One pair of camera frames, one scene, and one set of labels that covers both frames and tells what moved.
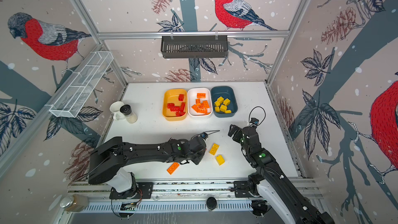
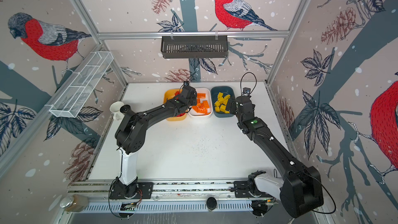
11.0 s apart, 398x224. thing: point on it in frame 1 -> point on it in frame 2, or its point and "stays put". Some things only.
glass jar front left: [74, 203] stays put
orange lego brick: [206, 105] stays put
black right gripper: [240, 131] -> [235, 102]
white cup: [115, 107] stays put
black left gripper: [198, 161] -> [195, 99]
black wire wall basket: [192, 46] stays put
